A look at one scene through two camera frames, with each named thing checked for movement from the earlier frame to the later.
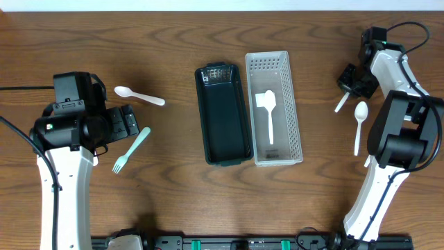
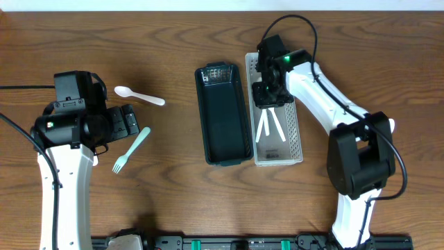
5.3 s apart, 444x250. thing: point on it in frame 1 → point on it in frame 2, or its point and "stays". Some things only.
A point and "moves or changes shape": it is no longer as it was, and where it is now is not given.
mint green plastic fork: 121,161 stays
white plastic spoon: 270,103 moves or changes shape
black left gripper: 116,124 stays
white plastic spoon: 341,103 moves or changes shape
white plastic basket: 272,71 stays
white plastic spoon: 125,92 stays
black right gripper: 352,85 → 272,101
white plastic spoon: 361,112 moves or changes shape
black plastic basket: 225,123 stays
